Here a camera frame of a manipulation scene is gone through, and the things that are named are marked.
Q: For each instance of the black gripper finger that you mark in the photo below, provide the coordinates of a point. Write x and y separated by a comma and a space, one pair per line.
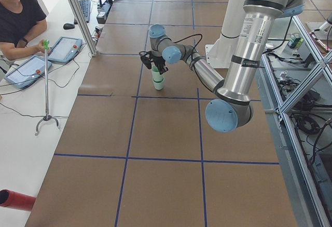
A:
162, 69

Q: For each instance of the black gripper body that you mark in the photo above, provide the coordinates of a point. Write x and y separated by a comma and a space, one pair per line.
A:
157, 61

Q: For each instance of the green cup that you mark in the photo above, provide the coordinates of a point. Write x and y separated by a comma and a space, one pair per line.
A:
158, 85
157, 77

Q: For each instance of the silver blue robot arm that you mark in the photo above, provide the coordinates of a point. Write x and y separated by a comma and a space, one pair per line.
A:
242, 41

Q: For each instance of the person's hand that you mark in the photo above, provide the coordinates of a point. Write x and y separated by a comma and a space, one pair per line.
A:
39, 47

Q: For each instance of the green cup on table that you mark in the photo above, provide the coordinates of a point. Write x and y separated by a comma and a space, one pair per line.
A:
158, 85

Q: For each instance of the black power strip box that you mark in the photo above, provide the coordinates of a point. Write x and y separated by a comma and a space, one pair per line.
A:
103, 13

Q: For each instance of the black keyboard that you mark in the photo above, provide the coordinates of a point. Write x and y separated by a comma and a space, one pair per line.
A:
85, 6

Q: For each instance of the blue teach pendant far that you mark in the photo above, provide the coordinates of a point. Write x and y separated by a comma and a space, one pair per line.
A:
64, 50

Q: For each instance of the blue teach pendant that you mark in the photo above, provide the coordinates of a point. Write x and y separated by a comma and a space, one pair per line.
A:
64, 50
27, 73

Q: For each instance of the black computer mouse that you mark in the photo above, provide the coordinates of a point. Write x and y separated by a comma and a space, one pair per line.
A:
68, 26

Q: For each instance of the metal reacher grabber stick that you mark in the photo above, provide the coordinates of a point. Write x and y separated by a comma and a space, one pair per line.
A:
47, 116

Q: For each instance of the blue teach pendant near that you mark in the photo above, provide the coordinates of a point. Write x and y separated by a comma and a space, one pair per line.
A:
27, 73

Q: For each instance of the person in black shirt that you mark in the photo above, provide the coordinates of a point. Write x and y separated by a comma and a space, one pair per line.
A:
21, 22

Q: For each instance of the red tube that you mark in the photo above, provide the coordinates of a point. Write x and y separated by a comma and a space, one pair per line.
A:
15, 200

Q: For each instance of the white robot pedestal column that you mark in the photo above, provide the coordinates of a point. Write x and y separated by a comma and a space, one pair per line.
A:
236, 26

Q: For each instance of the aluminium frame post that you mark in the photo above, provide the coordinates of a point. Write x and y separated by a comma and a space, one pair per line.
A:
76, 9

